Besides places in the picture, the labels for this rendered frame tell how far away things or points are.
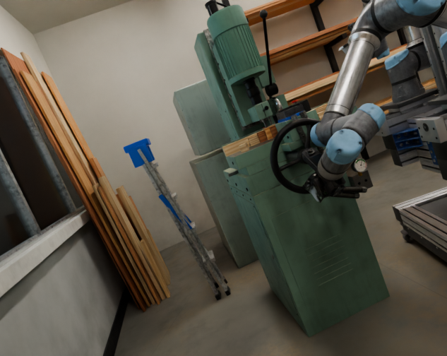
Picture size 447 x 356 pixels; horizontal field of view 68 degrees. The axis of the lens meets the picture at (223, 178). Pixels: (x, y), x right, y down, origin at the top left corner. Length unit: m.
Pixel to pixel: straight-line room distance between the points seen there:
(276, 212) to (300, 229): 0.13
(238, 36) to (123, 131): 2.56
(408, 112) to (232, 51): 0.93
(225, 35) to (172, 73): 2.45
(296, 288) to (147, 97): 2.90
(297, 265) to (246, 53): 0.97
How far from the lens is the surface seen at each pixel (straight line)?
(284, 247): 1.52
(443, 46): 1.52
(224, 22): 1.58
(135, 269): 2.65
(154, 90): 3.95
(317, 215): 1.55
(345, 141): 0.83
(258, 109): 1.56
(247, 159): 1.42
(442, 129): 1.43
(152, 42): 4.07
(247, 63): 1.55
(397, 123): 1.92
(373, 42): 1.16
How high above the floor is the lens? 1.02
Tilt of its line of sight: 8 degrees down
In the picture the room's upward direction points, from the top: 22 degrees counter-clockwise
